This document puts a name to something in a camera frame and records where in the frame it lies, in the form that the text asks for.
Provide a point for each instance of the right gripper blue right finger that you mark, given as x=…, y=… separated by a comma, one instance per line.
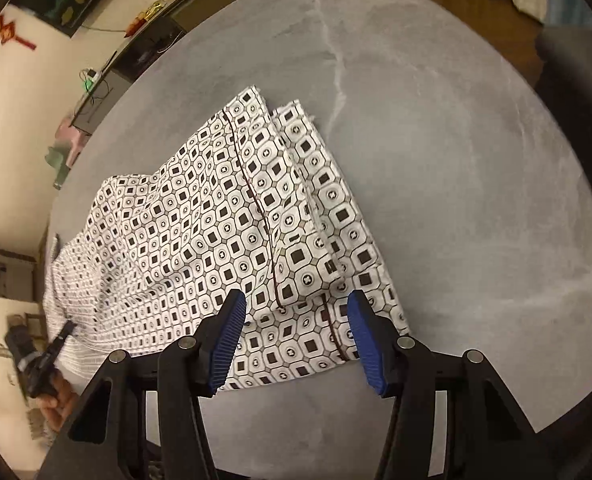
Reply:
x=375, y=338

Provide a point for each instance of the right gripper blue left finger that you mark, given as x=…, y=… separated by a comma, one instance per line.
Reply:
x=218, y=337

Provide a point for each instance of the white black patterned garment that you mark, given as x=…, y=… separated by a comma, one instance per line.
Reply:
x=253, y=201

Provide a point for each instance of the person's left hand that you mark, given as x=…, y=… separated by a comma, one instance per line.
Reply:
x=56, y=409

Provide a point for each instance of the green plastic chair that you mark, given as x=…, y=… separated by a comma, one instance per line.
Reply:
x=57, y=157

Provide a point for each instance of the pink plastic chair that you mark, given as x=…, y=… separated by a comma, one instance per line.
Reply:
x=69, y=134

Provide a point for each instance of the long dark tv cabinet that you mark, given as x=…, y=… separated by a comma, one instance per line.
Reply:
x=139, y=52

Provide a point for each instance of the dark grey chair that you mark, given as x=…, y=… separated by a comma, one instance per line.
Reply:
x=568, y=50

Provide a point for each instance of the red wall ornament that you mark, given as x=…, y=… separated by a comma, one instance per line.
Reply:
x=8, y=34

